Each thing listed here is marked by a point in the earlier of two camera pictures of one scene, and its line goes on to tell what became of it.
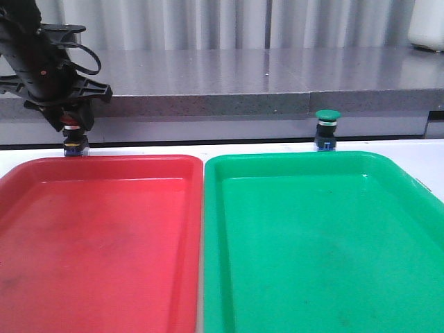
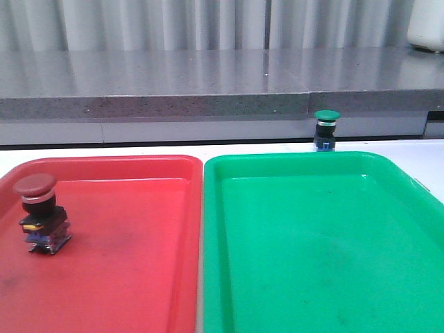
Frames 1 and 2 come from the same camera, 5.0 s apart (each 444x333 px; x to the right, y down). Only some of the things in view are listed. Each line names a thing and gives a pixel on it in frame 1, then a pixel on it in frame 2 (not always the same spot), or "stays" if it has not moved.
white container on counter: [427, 25] stays
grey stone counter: [254, 96] stays
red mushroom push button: [75, 141] to [46, 226]
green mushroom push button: [325, 129] stays
